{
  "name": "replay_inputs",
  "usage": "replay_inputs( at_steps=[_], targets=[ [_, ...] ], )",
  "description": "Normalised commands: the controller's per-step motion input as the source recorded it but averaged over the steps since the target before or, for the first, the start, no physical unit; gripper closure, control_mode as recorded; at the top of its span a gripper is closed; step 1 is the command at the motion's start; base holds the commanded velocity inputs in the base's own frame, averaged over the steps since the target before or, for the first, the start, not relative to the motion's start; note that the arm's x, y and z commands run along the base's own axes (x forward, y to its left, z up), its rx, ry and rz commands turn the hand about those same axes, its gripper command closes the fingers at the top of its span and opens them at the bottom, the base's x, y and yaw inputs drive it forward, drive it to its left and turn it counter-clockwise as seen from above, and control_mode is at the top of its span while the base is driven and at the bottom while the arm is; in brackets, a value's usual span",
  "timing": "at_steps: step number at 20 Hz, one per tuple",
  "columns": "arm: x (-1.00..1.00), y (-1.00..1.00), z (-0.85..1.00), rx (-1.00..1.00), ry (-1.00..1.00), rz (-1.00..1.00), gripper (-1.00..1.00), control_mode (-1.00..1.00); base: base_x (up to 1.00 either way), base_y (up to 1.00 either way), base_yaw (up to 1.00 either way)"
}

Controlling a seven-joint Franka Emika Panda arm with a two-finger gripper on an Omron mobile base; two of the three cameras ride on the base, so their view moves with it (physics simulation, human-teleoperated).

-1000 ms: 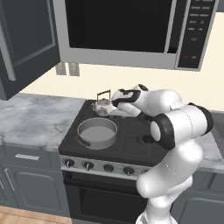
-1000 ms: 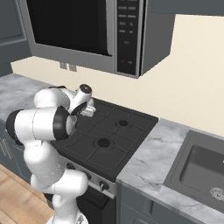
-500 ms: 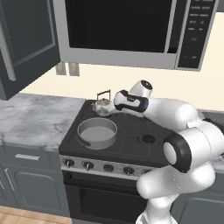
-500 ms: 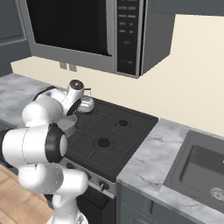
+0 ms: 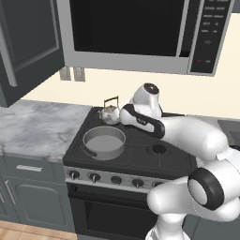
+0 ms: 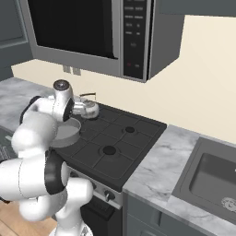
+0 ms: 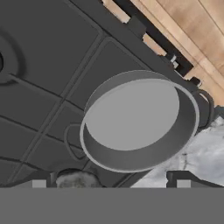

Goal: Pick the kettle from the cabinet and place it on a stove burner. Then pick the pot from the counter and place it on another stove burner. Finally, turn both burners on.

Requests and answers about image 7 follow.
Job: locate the small silver stove knob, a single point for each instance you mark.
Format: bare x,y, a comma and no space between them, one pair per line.
174,60

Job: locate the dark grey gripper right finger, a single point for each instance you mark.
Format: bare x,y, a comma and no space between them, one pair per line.
183,183

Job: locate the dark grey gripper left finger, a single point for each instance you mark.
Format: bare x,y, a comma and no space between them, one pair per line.
39,183

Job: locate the grey mottled round object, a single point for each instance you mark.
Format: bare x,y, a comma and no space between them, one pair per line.
77,180

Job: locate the dark grey stove hob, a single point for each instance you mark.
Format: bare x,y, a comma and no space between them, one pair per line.
43,73

